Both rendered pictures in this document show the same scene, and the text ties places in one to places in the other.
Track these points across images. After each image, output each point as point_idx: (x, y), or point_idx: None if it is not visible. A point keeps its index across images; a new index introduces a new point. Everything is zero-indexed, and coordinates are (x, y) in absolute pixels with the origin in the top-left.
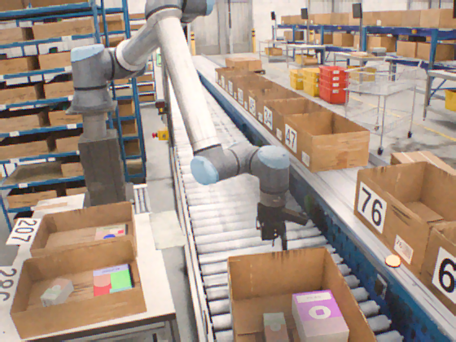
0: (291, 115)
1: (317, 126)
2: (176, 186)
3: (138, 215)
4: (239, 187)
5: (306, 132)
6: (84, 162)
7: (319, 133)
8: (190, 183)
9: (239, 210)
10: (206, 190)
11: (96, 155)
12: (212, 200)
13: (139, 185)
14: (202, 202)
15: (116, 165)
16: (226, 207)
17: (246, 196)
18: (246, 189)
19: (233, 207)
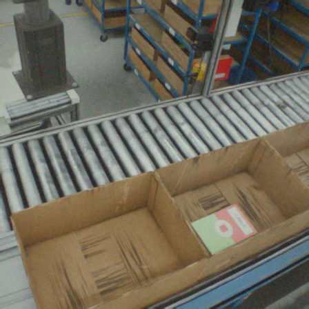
0: (161, 182)
1: (183, 241)
2: (75, 121)
3: (3, 110)
4: (78, 182)
5: (36, 205)
6: (16, 34)
7: (182, 254)
8: (80, 132)
9: (7, 189)
10: (65, 150)
11: (18, 36)
12: (34, 161)
13: (74, 93)
14: (32, 152)
15: (26, 56)
16: (20, 176)
17: (45, 192)
18: (65, 188)
19: (22, 183)
